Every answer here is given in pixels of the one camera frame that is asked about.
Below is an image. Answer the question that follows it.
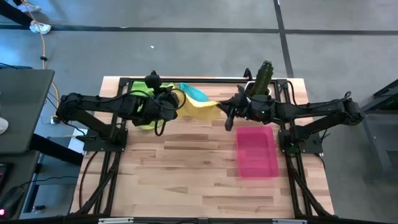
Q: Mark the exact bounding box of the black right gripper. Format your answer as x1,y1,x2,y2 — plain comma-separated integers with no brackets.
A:
217,92,277,132

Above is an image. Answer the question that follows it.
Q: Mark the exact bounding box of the lime green microfiber towel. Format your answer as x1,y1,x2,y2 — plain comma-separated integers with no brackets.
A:
138,119,166,131

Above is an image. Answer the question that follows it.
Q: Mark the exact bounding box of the yellow microfiber towel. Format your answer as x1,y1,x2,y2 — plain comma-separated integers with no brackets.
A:
174,93,222,123

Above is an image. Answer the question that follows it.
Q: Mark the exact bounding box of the teal microfiber towel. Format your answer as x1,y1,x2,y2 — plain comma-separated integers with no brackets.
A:
178,82,210,103

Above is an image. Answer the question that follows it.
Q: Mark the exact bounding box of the bright green microfiber towel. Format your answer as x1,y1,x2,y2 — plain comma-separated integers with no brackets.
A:
129,80,175,98

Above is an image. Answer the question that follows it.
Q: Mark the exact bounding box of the pink plastic basket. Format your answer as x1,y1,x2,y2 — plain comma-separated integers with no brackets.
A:
235,125,280,179

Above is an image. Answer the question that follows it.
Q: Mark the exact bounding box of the green cactus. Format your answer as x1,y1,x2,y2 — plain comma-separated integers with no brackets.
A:
249,60,275,96

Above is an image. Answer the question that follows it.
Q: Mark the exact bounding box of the yellow power plug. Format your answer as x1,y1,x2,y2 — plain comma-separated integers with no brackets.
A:
50,113,65,125

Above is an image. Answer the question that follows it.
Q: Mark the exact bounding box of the black desk leg beam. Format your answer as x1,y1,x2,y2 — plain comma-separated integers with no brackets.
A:
29,133,85,166

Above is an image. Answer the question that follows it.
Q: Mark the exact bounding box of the dark grey desk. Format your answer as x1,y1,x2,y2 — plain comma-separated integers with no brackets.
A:
0,68,56,156

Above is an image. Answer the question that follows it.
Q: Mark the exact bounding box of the person's white shoe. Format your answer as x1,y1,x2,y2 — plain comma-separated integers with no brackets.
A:
29,21,52,35
17,1,42,14

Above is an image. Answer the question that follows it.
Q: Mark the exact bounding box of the grey metal stand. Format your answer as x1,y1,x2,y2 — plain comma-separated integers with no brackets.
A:
343,79,398,182

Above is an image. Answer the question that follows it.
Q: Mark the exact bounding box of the person's leg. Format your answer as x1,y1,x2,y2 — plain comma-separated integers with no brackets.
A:
0,2,34,28

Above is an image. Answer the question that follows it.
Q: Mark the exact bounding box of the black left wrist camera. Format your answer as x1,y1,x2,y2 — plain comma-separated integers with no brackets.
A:
144,70,163,94

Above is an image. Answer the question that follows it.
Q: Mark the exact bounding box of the black metal table frame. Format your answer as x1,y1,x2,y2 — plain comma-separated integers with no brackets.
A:
68,68,336,219

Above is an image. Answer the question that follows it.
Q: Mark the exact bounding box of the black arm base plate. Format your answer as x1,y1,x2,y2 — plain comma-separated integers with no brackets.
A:
277,128,324,154
82,128,129,152

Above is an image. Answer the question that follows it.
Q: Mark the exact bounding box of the silver metal bracket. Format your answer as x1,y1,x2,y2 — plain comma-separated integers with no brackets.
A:
272,218,308,224
98,217,135,224

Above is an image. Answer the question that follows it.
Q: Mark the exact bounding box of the orange extension cable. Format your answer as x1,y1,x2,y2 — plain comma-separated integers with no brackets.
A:
19,0,62,123

